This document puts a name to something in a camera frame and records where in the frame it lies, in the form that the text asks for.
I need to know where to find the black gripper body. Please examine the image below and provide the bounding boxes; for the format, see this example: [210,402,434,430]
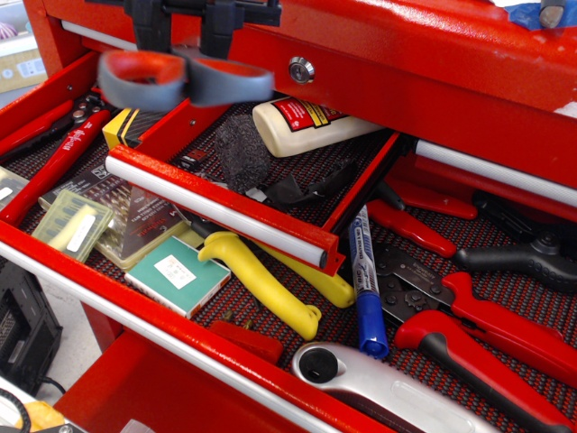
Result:
[94,1,282,28]

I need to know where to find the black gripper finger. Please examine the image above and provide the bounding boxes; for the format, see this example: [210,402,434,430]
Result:
[200,8,244,60]
[124,0,171,53]

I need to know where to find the red grey handled scissors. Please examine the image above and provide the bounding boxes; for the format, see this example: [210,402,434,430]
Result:
[97,47,274,112]

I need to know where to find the small red open drawer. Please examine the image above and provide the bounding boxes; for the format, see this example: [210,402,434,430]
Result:
[105,103,401,274]

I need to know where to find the large red open drawer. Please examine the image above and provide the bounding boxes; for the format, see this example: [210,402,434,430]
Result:
[1,53,576,432]

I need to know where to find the silver round lock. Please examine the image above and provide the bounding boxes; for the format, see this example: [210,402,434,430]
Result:
[288,56,316,85]

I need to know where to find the black yellow striped box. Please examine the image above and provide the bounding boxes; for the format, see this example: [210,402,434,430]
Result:
[103,108,164,149]

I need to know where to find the white glue bottle red label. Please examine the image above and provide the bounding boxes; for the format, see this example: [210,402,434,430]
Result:
[252,97,383,158]

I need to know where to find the small red black chip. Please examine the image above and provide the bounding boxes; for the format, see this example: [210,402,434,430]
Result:
[177,149,208,171]

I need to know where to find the black foam roll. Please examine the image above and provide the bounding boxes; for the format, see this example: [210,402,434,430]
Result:
[214,115,270,194]

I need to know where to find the black tape scrap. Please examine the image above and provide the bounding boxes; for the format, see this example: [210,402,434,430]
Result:
[260,158,360,209]

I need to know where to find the clear drill bit case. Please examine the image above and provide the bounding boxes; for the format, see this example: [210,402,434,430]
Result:
[39,164,202,271]

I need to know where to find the small clear plastic bit box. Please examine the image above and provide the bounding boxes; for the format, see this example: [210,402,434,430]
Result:
[32,190,113,263]

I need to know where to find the green white small box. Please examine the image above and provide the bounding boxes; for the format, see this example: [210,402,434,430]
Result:
[124,236,231,319]

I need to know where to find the red tool chest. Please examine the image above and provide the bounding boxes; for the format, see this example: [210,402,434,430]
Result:
[0,0,577,433]

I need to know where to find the blue tape piece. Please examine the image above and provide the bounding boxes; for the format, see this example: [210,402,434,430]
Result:
[503,0,577,32]

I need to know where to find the red plug adapter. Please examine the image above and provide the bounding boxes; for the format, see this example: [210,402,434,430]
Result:
[209,309,284,364]

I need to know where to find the black electronic device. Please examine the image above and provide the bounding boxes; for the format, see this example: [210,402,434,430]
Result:
[1,259,62,395]

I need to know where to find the blue marker pen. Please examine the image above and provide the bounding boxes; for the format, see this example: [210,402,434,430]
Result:
[349,206,389,359]

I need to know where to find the silver utility knife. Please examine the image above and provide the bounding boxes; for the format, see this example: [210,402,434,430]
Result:
[291,342,497,432]

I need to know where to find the red handled wire stripper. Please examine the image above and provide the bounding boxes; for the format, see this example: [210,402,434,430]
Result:
[1,91,114,226]

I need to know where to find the red handled pliers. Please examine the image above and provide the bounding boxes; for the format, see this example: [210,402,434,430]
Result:
[367,177,478,258]

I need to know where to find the yellow handled pliers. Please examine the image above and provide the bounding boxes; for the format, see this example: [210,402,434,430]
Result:
[185,212,355,341]

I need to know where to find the black handled tool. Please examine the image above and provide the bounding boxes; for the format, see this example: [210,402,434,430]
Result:
[452,189,577,292]

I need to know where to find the red handled crimping tool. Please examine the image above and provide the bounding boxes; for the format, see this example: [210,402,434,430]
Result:
[375,244,576,432]

